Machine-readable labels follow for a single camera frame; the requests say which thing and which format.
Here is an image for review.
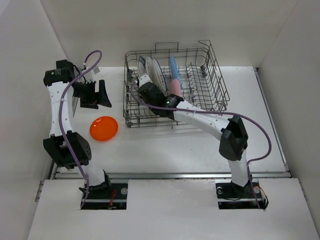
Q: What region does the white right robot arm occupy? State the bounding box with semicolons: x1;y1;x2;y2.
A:
137;82;250;197

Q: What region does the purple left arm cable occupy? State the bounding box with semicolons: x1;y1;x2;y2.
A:
57;50;103;208

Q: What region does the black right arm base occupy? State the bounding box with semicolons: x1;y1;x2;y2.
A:
215;180;269;210

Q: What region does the orange plate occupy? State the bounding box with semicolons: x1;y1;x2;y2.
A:
89;116;119;142

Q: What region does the front aluminium rail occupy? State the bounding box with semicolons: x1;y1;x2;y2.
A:
48;171;292;180

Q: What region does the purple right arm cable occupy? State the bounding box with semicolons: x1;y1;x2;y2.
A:
130;80;272;210

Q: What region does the white plate with green rim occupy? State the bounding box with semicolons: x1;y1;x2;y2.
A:
137;56;146;76

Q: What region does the blue plate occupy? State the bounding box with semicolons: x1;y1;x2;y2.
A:
169;55;181;81

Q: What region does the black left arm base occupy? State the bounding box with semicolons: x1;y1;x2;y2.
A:
79;183;128;210

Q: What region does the pink plate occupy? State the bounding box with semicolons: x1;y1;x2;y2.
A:
169;78;182;97

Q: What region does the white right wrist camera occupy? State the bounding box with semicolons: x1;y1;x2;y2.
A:
133;73;152;87

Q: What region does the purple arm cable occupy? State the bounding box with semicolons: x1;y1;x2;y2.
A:
57;50;103;208
130;80;272;210

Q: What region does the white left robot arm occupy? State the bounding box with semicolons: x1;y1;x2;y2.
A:
43;59;113;199

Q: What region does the grey wire dish rack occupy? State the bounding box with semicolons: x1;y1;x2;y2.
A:
123;40;230;128

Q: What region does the patterned white plate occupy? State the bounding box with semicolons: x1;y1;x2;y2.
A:
152;58;167;92

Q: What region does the white blue-rimmed plate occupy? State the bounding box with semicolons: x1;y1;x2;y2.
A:
145;56;154;80

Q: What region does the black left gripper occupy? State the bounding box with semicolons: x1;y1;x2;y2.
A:
72;79;111;109

